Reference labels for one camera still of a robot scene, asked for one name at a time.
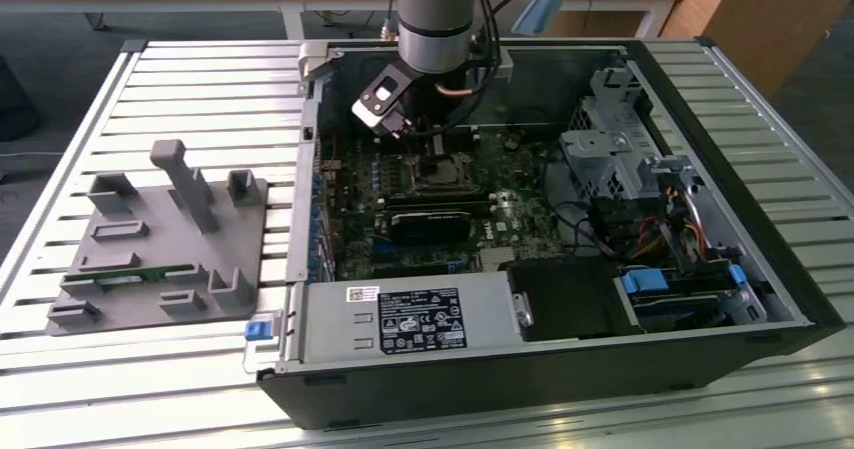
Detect metal socket cover frame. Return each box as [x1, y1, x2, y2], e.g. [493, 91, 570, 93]
[410, 153, 480, 193]

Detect CPU socket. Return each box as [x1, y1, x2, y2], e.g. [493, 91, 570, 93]
[405, 152, 481, 195]

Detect black RAM slots bank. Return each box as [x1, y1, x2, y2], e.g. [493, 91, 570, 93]
[373, 128, 486, 155]
[381, 192, 501, 215]

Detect green motherboard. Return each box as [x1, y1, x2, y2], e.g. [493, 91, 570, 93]
[318, 128, 569, 280]

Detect black graphics card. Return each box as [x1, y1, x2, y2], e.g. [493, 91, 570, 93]
[386, 208, 473, 245]

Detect metal drive cage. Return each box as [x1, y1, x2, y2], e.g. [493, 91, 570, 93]
[558, 66, 709, 205]

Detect small silver chipset heatsink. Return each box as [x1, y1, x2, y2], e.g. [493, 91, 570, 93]
[477, 247, 517, 273]

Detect black printed label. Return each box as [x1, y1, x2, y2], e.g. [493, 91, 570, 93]
[377, 286, 469, 355]

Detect black plastic shroud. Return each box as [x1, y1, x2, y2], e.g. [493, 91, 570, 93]
[500, 256, 642, 343]

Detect grey power supply unit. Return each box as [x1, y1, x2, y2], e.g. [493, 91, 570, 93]
[293, 271, 526, 365]

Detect hard disk in blue carrier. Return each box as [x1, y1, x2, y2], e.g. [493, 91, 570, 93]
[617, 263, 729, 331]

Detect grey parts rack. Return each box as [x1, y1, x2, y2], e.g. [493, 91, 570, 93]
[43, 138, 273, 338]

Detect green RAM stick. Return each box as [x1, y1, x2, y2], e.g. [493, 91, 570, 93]
[83, 266, 202, 288]

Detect wooden cabinet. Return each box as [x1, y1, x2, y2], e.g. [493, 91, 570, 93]
[700, 0, 854, 101]

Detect black open PC case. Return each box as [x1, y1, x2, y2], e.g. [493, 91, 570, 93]
[257, 37, 848, 431]

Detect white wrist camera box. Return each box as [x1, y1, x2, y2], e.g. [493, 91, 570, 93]
[351, 61, 419, 141]

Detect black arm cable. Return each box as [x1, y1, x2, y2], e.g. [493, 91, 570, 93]
[407, 0, 504, 138]

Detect grey case handle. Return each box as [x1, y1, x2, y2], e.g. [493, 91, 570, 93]
[297, 41, 346, 84]

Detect black cable loop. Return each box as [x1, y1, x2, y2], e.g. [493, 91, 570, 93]
[546, 198, 633, 260]

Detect coloured wire bundle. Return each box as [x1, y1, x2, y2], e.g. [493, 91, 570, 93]
[626, 183, 710, 266]

